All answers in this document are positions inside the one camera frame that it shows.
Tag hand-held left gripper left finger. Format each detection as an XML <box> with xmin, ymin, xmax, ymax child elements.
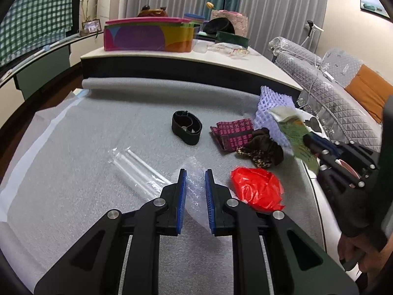
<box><xmin>34</xmin><ymin>168</ymin><xmax>188</xmax><ymax>295</ymax></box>

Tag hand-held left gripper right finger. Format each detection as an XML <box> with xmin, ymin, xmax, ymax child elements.
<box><xmin>205</xmin><ymin>169</ymin><xmax>360</xmax><ymax>295</ymax></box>

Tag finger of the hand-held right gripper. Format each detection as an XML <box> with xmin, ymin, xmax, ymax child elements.
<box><xmin>316</xmin><ymin>152</ymin><xmax>367</xmax><ymax>197</ymax></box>
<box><xmin>302</xmin><ymin>133</ymin><xmax>380</xmax><ymax>169</ymax></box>

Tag pink plastic bin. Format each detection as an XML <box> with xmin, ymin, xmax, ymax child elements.
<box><xmin>333</xmin><ymin>158</ymin><xmax>357</xmax><ymax>176</ymax></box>

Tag clear bubble wrap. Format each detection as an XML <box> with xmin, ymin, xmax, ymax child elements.
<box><xmin>182</xmin><ymin>156</ymin><xmax>238</xmax><ymax>232</ymax></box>

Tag green snack packet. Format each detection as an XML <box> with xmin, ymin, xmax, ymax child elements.
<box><xmin>268</xmin><ymin>105</ymin><xmax>320</xmax><ymax>173</ymax></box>

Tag purple foam fruit net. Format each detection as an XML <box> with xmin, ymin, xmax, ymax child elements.
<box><xmin>254</xmin><ymin>85</ymin><xmax>297</xmax><ymax>148</ymax></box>

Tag maroon patterned wrapper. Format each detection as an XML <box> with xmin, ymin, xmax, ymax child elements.
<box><xmin>210</xmin><ymin>118</ymin><xmax>255</xmax><ymax>153</ymax></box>

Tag person's right hand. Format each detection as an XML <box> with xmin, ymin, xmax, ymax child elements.
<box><xmin>338</xmin><ymin>234</ymin><xmax>393</xmax><ymax>280</ymax></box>

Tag small red plastic bag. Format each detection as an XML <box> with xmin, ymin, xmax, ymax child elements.
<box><xmin>231</xmin><ymin>166</ymin><xmax>285</xmax><ymax>212</ymax></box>

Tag clear plastic tube packet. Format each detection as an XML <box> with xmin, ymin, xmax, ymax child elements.
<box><xmin>111</xmin><ymin>148</ymin><xmax>169</xmax><ymax>202</ymax></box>

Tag grey quilted sofa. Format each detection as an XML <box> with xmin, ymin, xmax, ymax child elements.
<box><xmin>268</xmin><ymin>36</ymin><xmax>393</xmax><ymax>154</ymax></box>

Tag brown patterned cloth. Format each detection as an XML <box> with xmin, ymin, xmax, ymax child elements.
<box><xmin>236</xmin><ymin>128</ymin><xmax>284</xmax><ymax>169</ymax></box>

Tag black elastic band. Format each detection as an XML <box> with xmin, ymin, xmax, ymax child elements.
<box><xmin>171</xmin><ymin>110</ymin><xmax>204</xmax><ymax>146</ymax></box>

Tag orange cushion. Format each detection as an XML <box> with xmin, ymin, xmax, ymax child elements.
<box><xmin>344</xmin><ymin>64</ymin><xmax>393</xmax><ymax>123</ymax></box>

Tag clear plastic packets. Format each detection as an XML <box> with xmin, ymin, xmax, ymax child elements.
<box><xmin>207</xmin><ymin>43</ymin><xmax>258</xmax><ymax>59</ymax></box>

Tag white-topped coffee table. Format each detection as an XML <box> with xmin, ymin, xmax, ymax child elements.
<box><xmin>80</xmin><ymin>38</ymin><xmax>304</xmax><ymax>91</ymax></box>

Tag dark green tray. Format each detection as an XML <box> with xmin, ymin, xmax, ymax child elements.
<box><xmin>215</xmin><ymin>31</ymin><xmax>250</xmax><ymax>48</ymax></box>

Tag grey curtain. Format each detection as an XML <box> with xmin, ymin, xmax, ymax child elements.
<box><xmin>123</xmin><ymin>0</ymin><xmax>329</xmax><ymax>56</ymax></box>

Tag pink gift bag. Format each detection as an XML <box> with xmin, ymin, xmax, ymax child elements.
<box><xmin>210</xmin><ymin>9</ymin><xmax>248</xmax><ymax>37</ymax></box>

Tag white foam sheet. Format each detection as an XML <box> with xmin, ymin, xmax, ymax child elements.
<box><xmin>0</xmin><ymin>89</ymin><xmax>89</xmax><ymax>222</ymax></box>

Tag colourful storage box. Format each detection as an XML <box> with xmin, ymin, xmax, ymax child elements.
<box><xmin>103</xmin><ymin>17</ymin><xmax>201</xmax><ymax>53</ymax></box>

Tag brown plush toy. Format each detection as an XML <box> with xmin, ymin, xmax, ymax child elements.
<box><xmin>137</xmin><ymin>4</ymin><xmax>168</xmax><ymax>17</ymax></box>

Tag television cabinet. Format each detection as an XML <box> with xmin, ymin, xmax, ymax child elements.
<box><xmin>0</xmin><ymin>26</ymin><xmax>103</xmax><ymax>99</ymax></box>

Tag potted bamboo plant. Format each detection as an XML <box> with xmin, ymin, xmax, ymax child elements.
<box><xmin>79</xmin><ymin>0</ymin><xmax>99</xmax><ymax>22</ymax></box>

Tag black television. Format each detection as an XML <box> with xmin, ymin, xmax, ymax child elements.
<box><xmin>66</xmin><ymin>0</ymin><xmax>83</xmax><ymax>36</ymax></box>

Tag green checkered cloth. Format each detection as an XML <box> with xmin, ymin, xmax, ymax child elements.
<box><xmin>0</xmin><ymin>0</ymin><xmax>76</xmax><ymax>66</ymax></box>

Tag white cable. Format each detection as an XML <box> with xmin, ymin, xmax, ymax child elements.
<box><xmin>302</xmin><ymin>44</ymin><xmax>335</xmax><ymax>105</ymax></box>

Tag framed wall picture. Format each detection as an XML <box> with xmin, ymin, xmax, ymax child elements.
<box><xmin>359</xmin><ymin>0</ymin><xmax>392</xmax><ymax>22</ymax></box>

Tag small photo frame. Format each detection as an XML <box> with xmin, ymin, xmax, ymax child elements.
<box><xmin>81</xmin><ymin>19</ymin><xmax>102</xmax><ymax>33</ymax></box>

